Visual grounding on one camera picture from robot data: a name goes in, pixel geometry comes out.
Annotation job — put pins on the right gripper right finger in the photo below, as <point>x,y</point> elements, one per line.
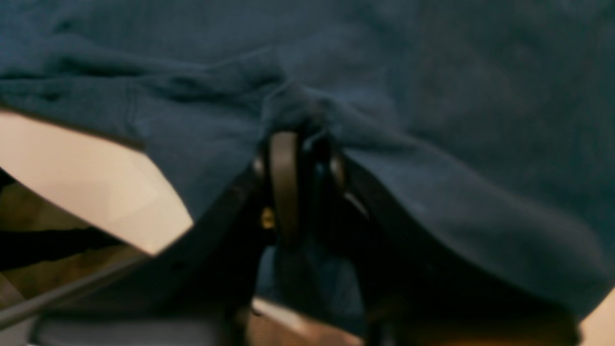
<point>415,291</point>

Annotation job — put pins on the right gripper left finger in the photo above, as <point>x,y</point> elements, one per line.
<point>195,292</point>

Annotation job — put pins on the dark blue t-shirt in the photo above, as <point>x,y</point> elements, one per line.
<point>491,122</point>

